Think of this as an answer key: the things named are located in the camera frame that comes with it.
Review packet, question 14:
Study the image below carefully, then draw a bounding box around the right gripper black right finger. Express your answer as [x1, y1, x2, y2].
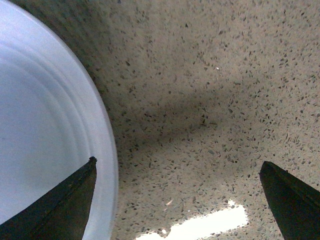
[259, 161, 320, 240]

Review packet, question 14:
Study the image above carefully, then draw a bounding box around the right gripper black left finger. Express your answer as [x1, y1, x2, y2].
[0, 156, 97, 240]

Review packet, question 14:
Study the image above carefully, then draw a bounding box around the light blue plate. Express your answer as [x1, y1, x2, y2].
[0, 0, 118, 240]

